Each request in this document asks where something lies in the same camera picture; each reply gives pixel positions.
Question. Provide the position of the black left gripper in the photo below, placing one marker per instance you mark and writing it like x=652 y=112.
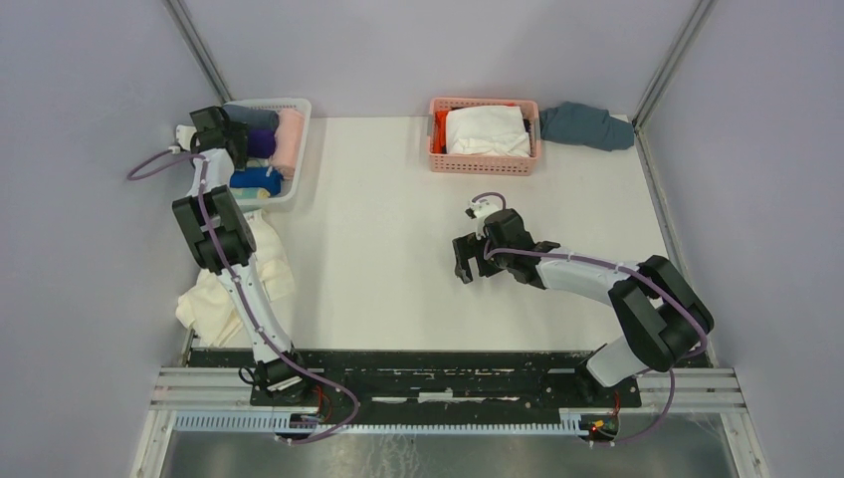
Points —
x=238 y=133

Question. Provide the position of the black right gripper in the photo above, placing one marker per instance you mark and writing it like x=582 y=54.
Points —
x=467 y=247

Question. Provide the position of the purple towel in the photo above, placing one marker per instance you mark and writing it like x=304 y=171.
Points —
x=261 y=143

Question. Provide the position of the cream towel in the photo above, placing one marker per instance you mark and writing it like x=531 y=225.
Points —
x=207 y=309

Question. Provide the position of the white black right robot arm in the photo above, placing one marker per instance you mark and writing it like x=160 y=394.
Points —
x=662 y=319

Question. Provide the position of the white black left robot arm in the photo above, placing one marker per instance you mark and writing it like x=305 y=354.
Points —
x=222 y=243

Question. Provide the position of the grey rolled towel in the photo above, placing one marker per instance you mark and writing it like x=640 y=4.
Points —
x=252 y=118

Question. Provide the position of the blue rolled towel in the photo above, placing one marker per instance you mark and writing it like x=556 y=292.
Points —
x=268 y=179

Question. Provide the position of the light teal rolled towel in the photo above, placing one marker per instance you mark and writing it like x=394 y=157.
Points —
x=251 y=193

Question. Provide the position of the pink rolled towel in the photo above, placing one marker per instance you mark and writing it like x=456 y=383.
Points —
x=288 y=137

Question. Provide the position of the pink plastic basket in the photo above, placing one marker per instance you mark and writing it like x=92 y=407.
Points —
x=482 y=164

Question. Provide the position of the white plastic basket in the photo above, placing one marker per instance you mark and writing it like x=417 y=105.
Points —
x=293 y=185

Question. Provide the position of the orange cloth in basket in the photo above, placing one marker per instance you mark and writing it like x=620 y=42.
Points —
x=439 y=133

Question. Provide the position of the white folded cloth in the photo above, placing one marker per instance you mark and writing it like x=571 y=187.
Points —
x=487 y=130

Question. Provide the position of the teal crumpled towel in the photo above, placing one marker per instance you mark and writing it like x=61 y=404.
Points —
x=578 y=124

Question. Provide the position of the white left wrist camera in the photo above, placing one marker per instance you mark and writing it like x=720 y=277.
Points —
x=183 y=138

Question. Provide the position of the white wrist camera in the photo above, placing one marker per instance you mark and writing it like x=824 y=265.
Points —
x=183 y=138
x=482 y=208

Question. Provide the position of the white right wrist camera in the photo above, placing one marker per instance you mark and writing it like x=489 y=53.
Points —
x=482 y=208

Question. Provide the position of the aluminium corner frame left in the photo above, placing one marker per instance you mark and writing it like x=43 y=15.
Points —
x=182 y=20

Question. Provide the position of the aluminium corner frame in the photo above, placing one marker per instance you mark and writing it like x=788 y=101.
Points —
x=182 y=20
x=741 y=436

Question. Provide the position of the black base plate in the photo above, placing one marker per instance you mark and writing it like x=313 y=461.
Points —
x=427 y=392

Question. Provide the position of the aluminium corner frame right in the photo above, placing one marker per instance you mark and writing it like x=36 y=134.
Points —
x=741 y=436

